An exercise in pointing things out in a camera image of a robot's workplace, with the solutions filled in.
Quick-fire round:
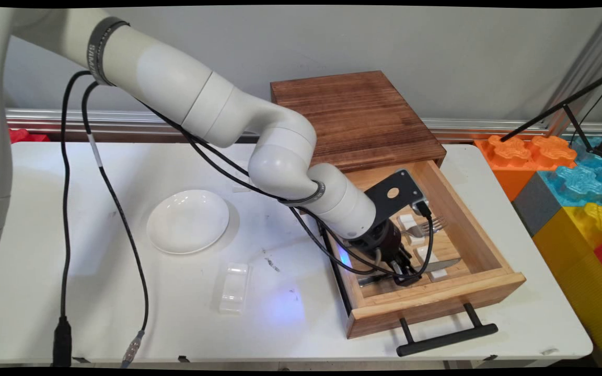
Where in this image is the orange foam block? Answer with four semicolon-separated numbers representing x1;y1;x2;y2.
473;135;577;202

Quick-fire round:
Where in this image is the white ceramic cutlery rest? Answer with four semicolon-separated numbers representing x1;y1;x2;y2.
417;245;448;281
398;214;426;246

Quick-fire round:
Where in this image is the clear rest near knife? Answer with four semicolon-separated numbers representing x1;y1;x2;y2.
219;261;252;315

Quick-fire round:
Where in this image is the dark wooden cabinet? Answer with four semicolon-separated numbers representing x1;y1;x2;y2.
270;70;448;173

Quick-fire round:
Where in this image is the light wooden drawer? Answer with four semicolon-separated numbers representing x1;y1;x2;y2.
309;159;527;340

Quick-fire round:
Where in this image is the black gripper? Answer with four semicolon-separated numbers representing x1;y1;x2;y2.
343;217;423;287

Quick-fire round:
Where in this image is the aluminium rail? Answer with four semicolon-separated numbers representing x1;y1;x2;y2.
6;108;602;140

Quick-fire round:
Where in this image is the black drawer handle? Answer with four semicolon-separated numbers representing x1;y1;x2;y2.
396;302;499;358

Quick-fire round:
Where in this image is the blue foam block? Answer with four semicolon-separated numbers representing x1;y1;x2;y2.
536;137;602;208

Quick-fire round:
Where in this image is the grey foam block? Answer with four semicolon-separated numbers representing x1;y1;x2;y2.
512;171;563;238

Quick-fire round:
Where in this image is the yellow foam block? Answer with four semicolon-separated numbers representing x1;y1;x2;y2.
532;203;602;368

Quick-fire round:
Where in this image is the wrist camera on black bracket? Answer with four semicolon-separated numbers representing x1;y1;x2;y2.
364;169;431;215

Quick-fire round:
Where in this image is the white round plate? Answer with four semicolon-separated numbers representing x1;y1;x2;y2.
146;189;230;255

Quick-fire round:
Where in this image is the silver metal knife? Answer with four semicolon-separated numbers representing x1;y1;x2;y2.
358;258;461;287

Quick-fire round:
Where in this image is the wide grey cable strap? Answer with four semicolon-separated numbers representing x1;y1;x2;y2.
87;16;130;87

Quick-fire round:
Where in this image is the black tripod stand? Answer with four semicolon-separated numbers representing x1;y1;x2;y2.
500;68;602;160

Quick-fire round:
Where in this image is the black cable with black plug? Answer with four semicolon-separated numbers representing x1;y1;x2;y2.
52;70;435;368

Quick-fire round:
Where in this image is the silver metal fork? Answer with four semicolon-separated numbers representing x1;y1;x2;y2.
400;217;448;239

